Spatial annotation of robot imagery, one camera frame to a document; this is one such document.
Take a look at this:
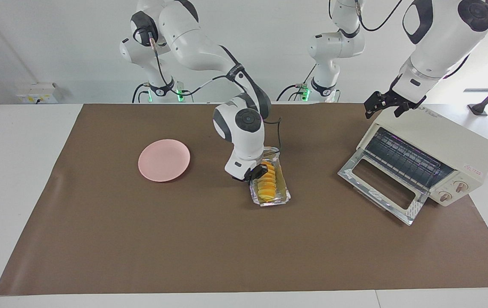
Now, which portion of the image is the golden bread loaf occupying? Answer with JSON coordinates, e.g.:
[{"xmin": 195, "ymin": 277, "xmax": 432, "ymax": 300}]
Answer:
[{"xmin": 257, "ymin": 160, "xmax": 277, "ymax": 202}]

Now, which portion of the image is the aluminium foil tray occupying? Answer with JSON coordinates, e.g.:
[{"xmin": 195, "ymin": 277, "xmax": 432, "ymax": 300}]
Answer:
[{"xmin": 250, "ymin": 147, "xmax": 291, "ymax": 207}]

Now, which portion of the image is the cream toaster oven body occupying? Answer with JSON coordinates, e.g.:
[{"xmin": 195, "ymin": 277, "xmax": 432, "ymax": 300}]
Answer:
[{"xmin": 357, "ymin": 104, "xmax": 488, "ymax": 207}]

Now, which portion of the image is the glass oven door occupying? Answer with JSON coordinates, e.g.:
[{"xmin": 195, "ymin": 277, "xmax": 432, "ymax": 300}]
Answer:
[{"xmin": 338, "ymin": 150, "xmax": 429, "ymax": 226}]

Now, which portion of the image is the brown table mat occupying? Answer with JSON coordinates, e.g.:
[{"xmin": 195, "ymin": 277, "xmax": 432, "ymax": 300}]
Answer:
[{"xmin": 0, "ymin": 103, "xmax": 488, "ymax": 296}]

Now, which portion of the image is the pink round plate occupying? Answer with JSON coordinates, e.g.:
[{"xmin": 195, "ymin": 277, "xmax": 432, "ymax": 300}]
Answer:
[{"xmin": 138, "ymin": 139, "xmax": 191, "ymax": 183}]

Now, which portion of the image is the wire oven rack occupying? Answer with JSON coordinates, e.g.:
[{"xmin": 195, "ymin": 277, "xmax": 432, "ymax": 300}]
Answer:
[{"xmin": 364, "ymin": 127, "xmax": 454, "ymax": 189}]

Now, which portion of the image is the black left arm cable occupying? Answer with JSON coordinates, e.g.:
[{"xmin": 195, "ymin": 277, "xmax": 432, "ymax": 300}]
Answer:
[{"xmin": 355, "ymin": 0, "xmax": 405, "ymax": 33}]

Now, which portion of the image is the black arm base cable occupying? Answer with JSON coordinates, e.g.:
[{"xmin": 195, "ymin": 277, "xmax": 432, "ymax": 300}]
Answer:
[
  {"xmin": 276, "ymin": 83, "xmax": 308, "ymax": 102},
  {"xmin": 132, "ymin": 83, "xmax": 150, "ymax": 103}
]

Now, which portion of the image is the white wall socket box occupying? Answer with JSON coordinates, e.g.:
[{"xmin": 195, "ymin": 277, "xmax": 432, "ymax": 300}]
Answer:
[{"xmin": 15, "ymin": 83, "xmax": 60, "ymax": 104}]

